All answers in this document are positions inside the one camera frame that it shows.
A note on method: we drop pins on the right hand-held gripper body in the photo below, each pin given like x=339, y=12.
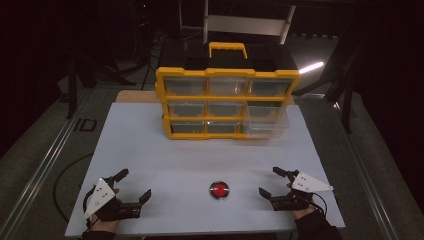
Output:
x=310, y=184

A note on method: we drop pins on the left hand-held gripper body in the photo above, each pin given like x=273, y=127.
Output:
x=101, y=196

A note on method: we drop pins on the person's left hand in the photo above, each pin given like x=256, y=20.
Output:
x=105, y=225

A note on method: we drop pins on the person's right hand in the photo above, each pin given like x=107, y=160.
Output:
x=302, y=213

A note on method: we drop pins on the clear plastic drawer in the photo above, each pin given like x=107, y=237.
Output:
x=266, y=130
x=266, y=111

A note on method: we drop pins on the red round button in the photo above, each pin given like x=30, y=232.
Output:
x=219, y=190

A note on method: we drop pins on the wooden board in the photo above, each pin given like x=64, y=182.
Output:
x=136, y=96

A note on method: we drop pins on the black metal stand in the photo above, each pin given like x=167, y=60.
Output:
x=71, y=86
x=346, y=96

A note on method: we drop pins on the white light strip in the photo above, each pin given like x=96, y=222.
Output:
x=310, y=67

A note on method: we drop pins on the yellow and black drawer organizer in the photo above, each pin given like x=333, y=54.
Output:
x=186, y=56

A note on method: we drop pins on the silver floor rail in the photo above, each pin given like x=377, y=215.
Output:
x=363, y=166
x=43, y=166

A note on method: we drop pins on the silver metal frame stand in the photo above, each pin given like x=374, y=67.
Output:
x=246, y=25

